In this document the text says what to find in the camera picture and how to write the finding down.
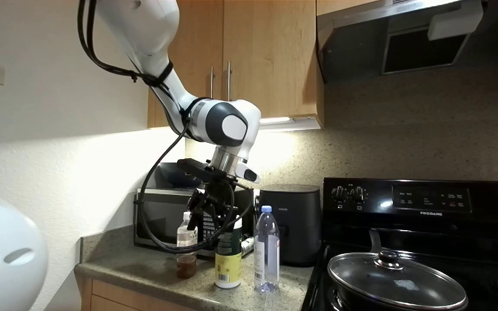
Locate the black electric stove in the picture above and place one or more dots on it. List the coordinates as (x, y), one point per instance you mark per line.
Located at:
(433, 231)

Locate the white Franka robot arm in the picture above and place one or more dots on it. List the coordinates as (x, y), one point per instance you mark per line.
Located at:
(146, 29)

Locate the clear water bottle blue cap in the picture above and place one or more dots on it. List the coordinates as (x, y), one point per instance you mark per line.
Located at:
(267, 253)

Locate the stainless steel microwave oven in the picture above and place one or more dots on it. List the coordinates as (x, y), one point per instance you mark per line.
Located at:
(158, 222)

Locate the glass pan lid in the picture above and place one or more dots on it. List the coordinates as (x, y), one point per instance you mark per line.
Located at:
(399, 283)

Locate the narrow wood cabinet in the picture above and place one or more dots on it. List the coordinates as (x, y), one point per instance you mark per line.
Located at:
(341, 5)

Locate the clear bottle with brown tea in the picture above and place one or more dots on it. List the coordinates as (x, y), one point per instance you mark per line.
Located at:
(186, 238)

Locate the wood wall cabinet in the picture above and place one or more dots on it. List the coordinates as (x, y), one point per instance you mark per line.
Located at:
(272, 58)

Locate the black frying pan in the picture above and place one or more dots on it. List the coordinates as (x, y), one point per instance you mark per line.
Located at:
(376, 240)

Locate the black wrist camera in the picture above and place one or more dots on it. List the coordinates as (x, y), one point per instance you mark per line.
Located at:
(195, 167)

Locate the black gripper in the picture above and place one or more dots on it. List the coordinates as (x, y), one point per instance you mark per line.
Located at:
(217, 193)

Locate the green yellow canister white lid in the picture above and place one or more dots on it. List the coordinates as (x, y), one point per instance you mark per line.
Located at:
(229, 265)

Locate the wood base cabinet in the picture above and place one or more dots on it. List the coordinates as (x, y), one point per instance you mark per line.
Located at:
(117, 297)

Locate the dark blue bowl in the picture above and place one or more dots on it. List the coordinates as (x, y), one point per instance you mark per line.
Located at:
(169, 174)

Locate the stainless range hood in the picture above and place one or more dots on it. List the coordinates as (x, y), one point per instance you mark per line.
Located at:
(364, 41)

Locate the black air fryer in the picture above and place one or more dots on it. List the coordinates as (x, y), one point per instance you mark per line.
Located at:
(295, 226)

